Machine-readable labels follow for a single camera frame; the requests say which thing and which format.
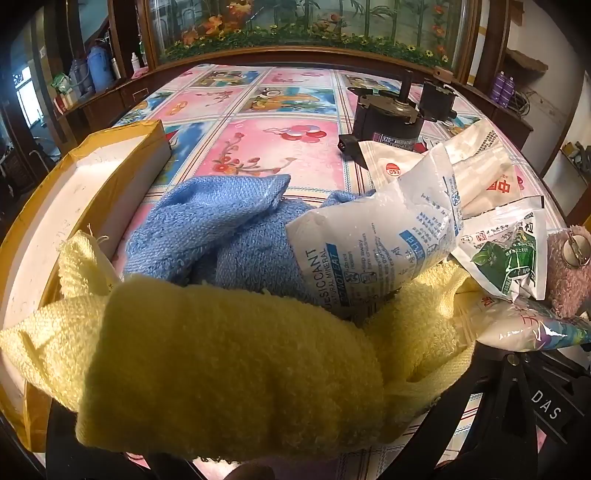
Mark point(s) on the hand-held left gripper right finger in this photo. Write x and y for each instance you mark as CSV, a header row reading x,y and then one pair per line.
x,y
505,383

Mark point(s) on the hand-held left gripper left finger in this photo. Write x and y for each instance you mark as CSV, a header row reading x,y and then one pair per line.
x,y
64,443

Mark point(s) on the yellow terry towel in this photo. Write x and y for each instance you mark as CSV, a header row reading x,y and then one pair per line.
x,y
415,318
221,364

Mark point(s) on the blue terry towel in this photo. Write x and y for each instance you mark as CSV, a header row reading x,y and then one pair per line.
x,y
184,221
263,258

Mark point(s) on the yellow taped foam-lined box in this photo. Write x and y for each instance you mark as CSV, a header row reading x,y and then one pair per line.
x,y
74,184

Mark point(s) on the clear bag of white powder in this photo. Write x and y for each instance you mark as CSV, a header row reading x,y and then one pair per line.
x,y
503,323

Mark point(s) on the white packet green leaf print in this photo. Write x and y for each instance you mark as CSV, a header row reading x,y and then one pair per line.
x,y
503,258

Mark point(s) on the white desiccant packet blue print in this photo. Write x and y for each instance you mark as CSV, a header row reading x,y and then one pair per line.
x,y
388,226

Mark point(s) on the white pouch red print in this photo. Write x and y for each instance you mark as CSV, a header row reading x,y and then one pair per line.
x,y
489,175

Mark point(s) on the white packet red round logo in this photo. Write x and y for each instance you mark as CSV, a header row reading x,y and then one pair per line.
x,y
392,161

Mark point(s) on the black electric motor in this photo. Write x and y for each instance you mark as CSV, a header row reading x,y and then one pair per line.
x,y
383,120
436,99

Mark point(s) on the purple spray can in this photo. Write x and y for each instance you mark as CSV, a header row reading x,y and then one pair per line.
x,y
509,90
497,88

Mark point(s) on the blue thermos flask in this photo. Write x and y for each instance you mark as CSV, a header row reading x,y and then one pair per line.
x,y
98,69

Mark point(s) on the small white bottle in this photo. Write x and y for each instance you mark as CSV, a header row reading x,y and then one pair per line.
x,y
135,62

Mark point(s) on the glass aquarium with artificial flowers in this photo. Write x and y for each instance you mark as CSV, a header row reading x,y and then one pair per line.
x,y
300,27

